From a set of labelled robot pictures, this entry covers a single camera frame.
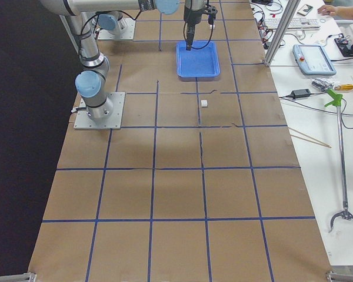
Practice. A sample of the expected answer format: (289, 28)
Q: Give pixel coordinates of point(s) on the white keyboard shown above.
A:
(294, 24)

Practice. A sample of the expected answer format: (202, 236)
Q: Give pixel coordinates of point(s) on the person's hand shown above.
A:
(328, 10)

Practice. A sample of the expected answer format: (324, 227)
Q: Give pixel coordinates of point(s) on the teach pendant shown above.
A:
(313, 60)

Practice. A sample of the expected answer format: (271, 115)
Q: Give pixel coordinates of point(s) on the blue plastic tray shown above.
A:
(197, 63)

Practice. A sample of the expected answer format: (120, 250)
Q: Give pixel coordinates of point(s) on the black power adapter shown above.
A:
(300, 93)

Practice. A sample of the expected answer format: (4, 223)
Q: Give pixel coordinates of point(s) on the wooden chopstick pair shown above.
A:
(299, 135)

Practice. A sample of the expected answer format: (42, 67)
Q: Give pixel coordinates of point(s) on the smartphone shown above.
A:
(304, 10)

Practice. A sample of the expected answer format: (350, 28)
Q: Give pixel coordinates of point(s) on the green handled reach grabber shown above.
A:
(344, 214)

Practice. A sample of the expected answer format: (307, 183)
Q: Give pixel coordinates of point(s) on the brown paper table cover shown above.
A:
(181, 192)

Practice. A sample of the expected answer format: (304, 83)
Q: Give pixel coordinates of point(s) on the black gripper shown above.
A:
(192, 16)

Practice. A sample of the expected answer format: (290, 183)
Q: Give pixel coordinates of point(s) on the yellow tool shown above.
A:
(344, 87)

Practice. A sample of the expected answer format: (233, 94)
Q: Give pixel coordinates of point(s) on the aluminium frame post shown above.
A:
(286, 17)

